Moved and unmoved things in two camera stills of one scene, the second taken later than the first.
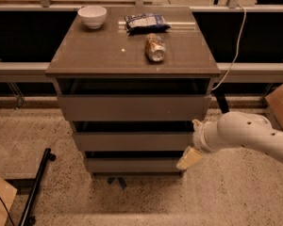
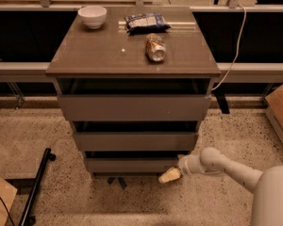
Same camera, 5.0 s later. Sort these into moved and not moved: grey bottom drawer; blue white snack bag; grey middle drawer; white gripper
Moved: white gripper
Not moved: grey bottom drawer; grey middle drawer; blue white snack bag
